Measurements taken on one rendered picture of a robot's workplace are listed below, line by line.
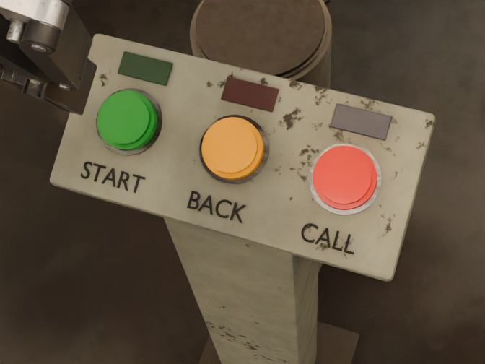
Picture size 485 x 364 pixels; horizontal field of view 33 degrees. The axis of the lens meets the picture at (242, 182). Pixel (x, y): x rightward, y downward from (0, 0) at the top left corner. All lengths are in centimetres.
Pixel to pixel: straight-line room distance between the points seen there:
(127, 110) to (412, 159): 19
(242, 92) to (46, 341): 69
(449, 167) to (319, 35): 57
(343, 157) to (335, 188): 2
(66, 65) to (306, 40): 36
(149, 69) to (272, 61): 14
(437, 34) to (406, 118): 82
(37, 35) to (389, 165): 29
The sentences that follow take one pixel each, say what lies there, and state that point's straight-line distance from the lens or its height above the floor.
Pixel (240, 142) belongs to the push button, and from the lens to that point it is 52.
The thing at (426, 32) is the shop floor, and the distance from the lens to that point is 134.
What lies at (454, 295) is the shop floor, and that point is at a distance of 114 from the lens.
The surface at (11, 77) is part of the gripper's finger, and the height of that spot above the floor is 75.
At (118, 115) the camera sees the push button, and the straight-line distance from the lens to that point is 54.
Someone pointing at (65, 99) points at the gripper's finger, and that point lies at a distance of 44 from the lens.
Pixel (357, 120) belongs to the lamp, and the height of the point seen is 62.
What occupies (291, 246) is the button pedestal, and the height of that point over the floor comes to 58.
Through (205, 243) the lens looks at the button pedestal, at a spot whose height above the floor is 51.
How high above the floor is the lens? 106
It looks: 63 degrees down
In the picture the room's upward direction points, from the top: 10 degrees counter-clockwise
